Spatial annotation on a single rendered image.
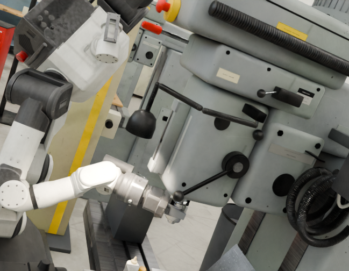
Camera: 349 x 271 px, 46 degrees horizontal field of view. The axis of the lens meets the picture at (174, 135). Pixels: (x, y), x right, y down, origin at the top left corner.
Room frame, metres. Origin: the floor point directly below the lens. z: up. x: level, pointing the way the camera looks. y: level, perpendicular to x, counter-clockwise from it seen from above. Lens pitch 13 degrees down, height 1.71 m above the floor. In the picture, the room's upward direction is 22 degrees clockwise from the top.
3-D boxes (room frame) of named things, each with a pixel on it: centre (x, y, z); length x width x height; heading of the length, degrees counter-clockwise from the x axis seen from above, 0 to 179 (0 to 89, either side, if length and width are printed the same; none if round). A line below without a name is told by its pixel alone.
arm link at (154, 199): (1.15, 0.00, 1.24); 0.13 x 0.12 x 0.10; 177
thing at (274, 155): (1.22, -0.27, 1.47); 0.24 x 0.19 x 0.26; 22
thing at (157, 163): (1.10, 0.01, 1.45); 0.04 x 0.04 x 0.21; 22
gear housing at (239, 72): (1.16, -0.13, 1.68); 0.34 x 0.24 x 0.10; 112
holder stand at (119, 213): (1.53, 0.05, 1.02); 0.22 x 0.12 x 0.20; 24
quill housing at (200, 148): (1.15, -0.09, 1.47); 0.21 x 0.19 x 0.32; 22
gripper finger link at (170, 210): (1.11, -0.09, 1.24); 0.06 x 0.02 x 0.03; 87
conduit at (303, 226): (1.06, -0.41, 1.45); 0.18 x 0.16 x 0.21; 112
